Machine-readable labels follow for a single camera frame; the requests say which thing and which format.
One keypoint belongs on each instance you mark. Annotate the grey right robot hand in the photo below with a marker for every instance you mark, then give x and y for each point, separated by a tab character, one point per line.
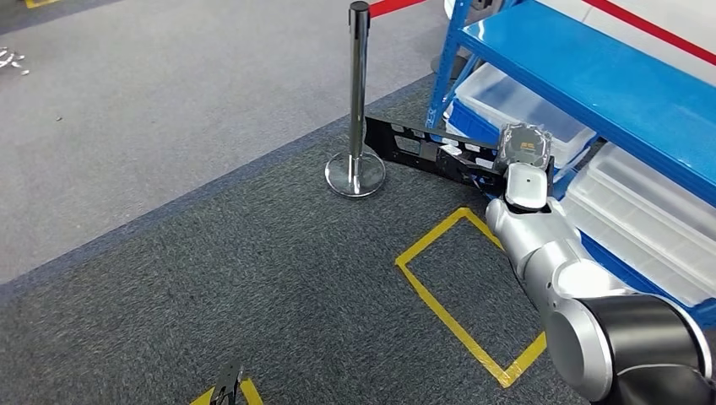
526	146

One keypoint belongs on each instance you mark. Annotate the long black plastic part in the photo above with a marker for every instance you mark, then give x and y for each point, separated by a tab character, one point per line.
376	140

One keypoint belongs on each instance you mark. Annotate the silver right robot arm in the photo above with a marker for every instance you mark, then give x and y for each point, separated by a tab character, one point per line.
548	251

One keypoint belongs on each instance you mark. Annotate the large blue steel shelf rack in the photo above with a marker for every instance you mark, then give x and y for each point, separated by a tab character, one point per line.
587	78

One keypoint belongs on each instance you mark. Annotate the red barrier belt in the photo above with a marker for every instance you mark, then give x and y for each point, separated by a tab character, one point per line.
391	7
649	29

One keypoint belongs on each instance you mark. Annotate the white floor debris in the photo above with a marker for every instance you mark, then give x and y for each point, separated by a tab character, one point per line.
14	60

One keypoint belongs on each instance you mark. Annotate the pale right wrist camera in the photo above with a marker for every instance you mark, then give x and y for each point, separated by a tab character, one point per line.
451	150

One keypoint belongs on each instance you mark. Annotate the chrome stanchion post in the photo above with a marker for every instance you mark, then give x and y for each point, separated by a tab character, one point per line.
358	84

